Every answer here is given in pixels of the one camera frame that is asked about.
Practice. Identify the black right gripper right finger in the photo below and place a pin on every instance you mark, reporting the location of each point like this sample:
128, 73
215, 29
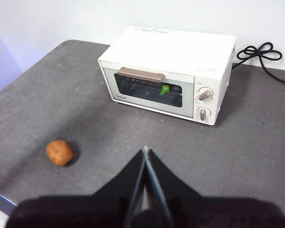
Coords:
216, 213

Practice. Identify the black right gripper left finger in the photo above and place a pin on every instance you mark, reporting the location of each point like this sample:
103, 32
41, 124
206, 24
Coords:
85, 213

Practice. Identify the purple eggplant with green stem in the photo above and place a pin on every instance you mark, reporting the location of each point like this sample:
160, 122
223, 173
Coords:
165, 90

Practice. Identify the beige oven knob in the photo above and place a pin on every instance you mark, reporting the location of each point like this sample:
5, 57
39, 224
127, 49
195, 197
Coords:
205, 93
203, 114

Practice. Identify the cream white toaster oven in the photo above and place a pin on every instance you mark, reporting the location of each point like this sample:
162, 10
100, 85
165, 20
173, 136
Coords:
171, 52

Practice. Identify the brown potato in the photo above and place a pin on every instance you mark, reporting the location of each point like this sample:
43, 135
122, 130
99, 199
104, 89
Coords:
59, 152

